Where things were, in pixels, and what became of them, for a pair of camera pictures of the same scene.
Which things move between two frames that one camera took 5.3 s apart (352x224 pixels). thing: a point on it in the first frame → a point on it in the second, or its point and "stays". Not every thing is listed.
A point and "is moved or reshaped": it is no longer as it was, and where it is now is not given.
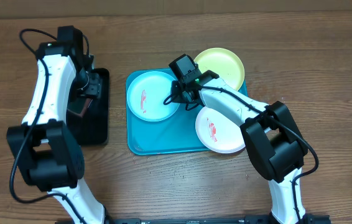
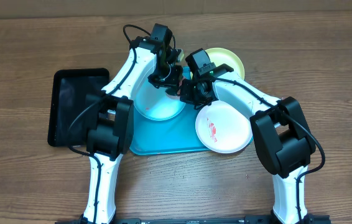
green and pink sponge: [78, 106] is moved or reshaped
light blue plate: [146, 96] stays
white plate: [219, 132] stays
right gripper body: [180, 95] stays
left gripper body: [88, 85] → [166, 76]
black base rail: [306, 219] stays
